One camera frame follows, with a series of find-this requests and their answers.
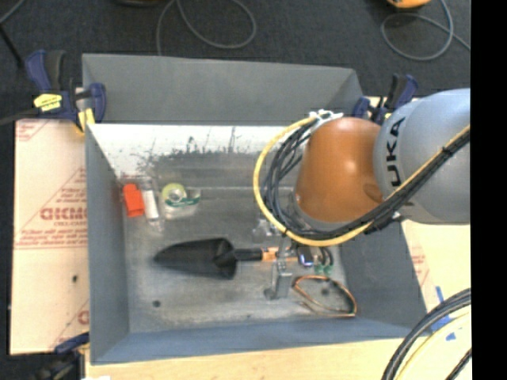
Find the grey metal bin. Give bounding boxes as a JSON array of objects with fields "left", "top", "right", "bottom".
[{"left": 81, "top": 52, "right": 431, "bottom": 366}]

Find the black trowel with orange handle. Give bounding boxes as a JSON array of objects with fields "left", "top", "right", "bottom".
[{"left": 153, "top": 237, "right": 298, "bottom": 280}]

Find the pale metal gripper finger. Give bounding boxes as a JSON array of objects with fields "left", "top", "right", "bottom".
[
  {"left": 264, "top": 259, "right": 294, "bottom": 301},
  {"left": 252, "top": 218, "right": 279, "bottom": 242}
]

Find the clear tape dispenser, green roll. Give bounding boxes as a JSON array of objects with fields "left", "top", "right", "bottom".
[{"left": 159, "top": 182, "right": 202, "bottom": 219}]

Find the brown cardboard board, red print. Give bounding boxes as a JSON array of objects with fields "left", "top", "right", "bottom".
[{"left": 8, "top": 118, "right": 90, "bottom": 356}]

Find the orange rectangular block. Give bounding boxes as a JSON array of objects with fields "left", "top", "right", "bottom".
[{"left": 122, "top": 183, "right": 147, "bottom": 219}]

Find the clear plastic bottle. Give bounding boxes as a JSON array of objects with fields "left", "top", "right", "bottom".
[{"left": 136, "top": 176, "right": 166, "bottom": 233}]

